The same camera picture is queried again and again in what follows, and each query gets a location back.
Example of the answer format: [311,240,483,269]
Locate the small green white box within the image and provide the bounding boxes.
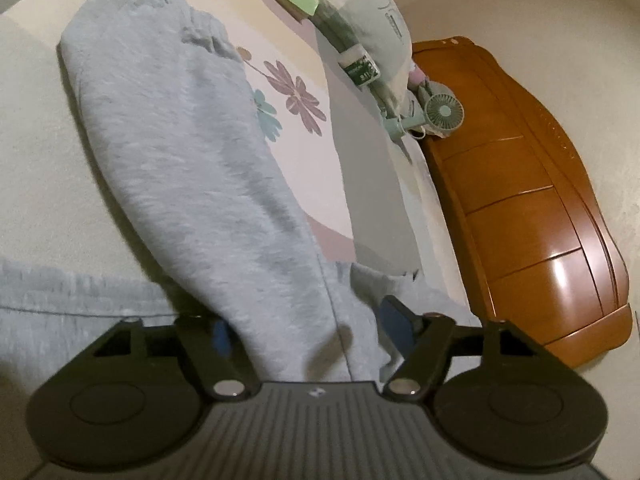
[337,45,381,86]

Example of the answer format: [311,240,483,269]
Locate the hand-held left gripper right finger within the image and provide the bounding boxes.
[379,296,543,401]

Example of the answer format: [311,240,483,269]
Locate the small green desk fan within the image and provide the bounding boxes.
[382,92,466,138]

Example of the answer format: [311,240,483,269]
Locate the grey green patchwork pillow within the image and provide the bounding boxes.
[310,0,416,111]

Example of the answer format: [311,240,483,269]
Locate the wooden headboard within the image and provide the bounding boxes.
[410,35,633,368]

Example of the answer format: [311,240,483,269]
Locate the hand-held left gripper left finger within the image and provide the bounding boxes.
[92,312,261,401]

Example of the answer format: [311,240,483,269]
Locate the grey sweatpants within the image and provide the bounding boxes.
[0,0,486,386]

